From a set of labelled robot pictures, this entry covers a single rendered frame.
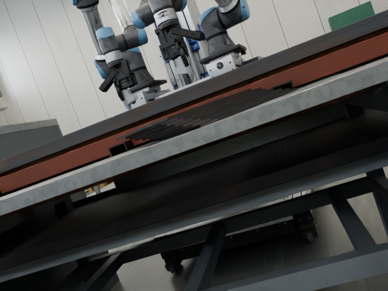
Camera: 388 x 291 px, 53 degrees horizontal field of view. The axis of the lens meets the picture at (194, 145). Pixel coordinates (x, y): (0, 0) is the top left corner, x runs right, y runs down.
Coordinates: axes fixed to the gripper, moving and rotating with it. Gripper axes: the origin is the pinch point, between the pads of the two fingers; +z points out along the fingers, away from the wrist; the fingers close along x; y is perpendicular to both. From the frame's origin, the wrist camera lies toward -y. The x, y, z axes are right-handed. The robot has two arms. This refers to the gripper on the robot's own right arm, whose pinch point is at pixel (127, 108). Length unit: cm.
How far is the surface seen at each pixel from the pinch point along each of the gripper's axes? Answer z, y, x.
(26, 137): -7, -63, 17
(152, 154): 17, 36, -94
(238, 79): 9, 53, -62
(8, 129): -12, -63, 6
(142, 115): 8, 26, -62
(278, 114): 18, 60, -94
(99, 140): 11, 12, -62
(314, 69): 13, 71, -62
